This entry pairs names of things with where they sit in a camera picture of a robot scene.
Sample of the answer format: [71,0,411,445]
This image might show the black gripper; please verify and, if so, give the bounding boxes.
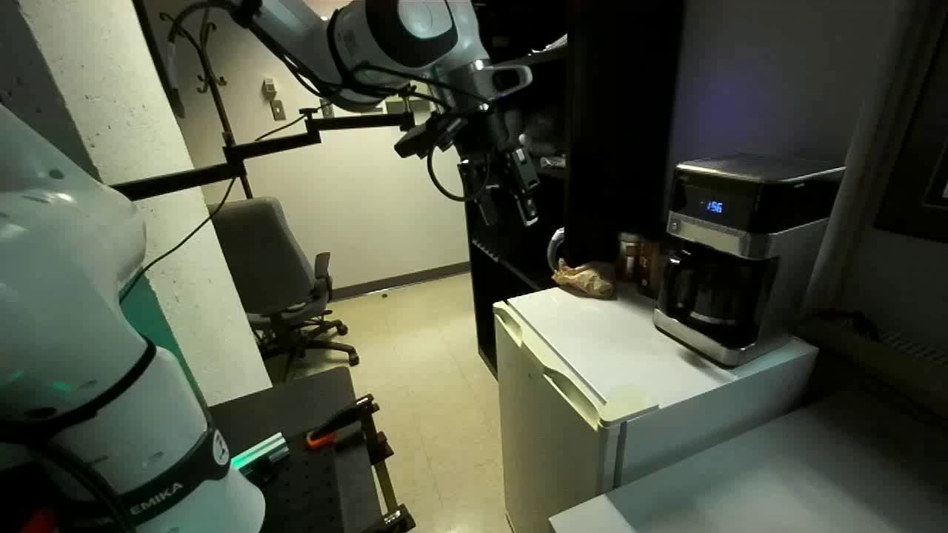
[456,109,539,229]

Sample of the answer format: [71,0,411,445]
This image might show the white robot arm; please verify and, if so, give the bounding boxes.
[0,0,506,533]

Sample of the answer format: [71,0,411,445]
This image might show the black silver coffeemaker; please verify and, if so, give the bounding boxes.
[656,156,844,366]

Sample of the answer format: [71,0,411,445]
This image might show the brown crumpled paper bag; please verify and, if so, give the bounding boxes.
[552,260,616,300]

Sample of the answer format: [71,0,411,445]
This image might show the black shelf cabinet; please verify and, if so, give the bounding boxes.
[466,0,688,369]

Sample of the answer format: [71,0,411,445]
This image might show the white mini fridge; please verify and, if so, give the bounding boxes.
[493,286,817,533]

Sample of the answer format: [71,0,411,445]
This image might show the grey office chair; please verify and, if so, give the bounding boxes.
[211,194,362,369]

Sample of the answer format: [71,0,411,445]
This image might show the black work table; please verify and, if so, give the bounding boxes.
[211,366,382,533]

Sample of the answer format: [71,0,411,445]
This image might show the white wall outlet box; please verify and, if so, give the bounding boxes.
[262,79,287,120]

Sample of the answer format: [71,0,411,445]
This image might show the orange handled bar clamp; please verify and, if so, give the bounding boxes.
[302,393,414,533]

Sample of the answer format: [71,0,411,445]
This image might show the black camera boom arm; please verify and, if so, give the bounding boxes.
[112,113,414,202]

